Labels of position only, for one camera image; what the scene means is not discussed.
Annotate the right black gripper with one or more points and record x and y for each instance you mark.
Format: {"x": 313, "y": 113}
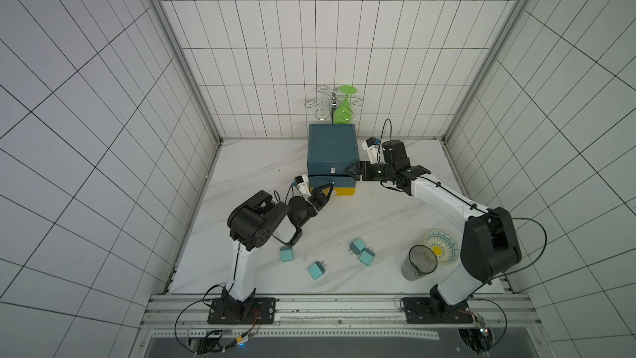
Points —
{"x": 363, "y": 170}

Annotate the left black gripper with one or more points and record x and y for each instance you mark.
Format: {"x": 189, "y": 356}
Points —
{"x": 320, "y": 196}

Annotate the teal yellow drawer cabinet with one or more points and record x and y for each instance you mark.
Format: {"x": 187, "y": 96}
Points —
{"x": 332, "y": 148}

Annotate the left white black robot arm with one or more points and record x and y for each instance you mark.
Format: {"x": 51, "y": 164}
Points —
{"x": 252, "y": 225}

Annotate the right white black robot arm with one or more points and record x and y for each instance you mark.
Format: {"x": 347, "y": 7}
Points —
{"x": 489, "y": 244}

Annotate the green plastic goblet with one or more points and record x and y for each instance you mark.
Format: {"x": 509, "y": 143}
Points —
{"x": 341, "y": 106}

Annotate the teal plug center upper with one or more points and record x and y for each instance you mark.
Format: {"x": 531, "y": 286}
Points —
{"x": 357, "y": 246}

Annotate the teal plug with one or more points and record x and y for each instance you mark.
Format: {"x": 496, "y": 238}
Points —
{"x": 366, "y": 257}
{"x": 286, "y": 254}
{"x": 317, "y": 270}
{"x": 357, "y": 246}

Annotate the teal plug left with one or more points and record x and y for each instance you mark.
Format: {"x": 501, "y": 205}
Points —
{"x": 286, "y": 254}

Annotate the metal cup rack stand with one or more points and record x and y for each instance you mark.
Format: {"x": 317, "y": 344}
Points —
{"x": 321, "y": 104}

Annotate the teal plug bottom middle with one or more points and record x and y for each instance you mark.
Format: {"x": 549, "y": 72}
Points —
{"x": 317, "y": 270}

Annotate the teal plug center lower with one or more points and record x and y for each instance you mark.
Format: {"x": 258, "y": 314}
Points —
{"x": 366, "y": 257}

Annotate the dark transparent cup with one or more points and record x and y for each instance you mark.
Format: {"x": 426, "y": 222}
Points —
{"x": 419, "y": 262}

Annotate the patterned yellow blue plate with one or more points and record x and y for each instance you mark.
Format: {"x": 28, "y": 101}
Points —
{"x": 443, "y": 245}

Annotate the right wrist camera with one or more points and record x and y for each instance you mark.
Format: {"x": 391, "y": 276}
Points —
{"x": 372, "y": 147}

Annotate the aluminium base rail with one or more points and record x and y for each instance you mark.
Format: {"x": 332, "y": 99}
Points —
{"x": 341, "y": 325}

